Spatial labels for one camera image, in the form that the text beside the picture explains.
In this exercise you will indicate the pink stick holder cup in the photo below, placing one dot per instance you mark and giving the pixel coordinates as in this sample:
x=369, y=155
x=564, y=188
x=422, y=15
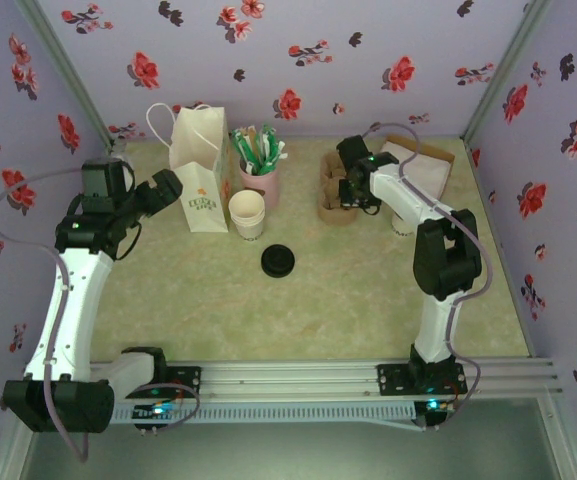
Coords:
x=268, y=187

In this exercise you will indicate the aluminium side rail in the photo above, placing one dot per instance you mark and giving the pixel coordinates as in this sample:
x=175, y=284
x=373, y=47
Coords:
x=116, y=148

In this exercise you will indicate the white paper coffee cup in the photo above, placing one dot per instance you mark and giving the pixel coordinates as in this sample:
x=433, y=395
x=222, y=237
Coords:
x=248, y=227
x=245, y=205
x=403, y=225
x=250, y=236

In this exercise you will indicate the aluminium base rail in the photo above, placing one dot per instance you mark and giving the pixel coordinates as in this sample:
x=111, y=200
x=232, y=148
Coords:
x=288, y=380

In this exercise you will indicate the brown cardboard napkin tray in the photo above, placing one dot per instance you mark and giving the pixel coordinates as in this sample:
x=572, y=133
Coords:
x=428, y=151

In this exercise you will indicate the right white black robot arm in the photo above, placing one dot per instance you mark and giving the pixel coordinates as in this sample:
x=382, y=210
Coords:
x=438, y=325

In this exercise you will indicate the black plastic cup lid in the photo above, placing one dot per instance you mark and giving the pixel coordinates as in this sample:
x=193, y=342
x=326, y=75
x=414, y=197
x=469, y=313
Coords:
x=278, y=260

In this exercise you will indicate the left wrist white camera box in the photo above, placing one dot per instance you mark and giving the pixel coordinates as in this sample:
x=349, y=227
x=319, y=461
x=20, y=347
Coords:
x=120, y=159

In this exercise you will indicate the white paper napkin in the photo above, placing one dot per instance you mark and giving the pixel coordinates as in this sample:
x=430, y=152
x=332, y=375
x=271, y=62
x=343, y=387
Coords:
x=428, y=175

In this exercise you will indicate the aluminium frame post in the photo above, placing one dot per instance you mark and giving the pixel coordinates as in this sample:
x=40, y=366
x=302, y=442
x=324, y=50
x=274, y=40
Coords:
x=68, y=70
x=565, y=455
x=504, y=70
x=5, y=462

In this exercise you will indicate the white printed paper bag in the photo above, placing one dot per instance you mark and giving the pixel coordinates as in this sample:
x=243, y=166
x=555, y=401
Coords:
x=198, y=145

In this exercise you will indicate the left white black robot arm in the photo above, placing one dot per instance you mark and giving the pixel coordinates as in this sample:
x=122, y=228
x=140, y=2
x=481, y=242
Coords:
x=75, y=310

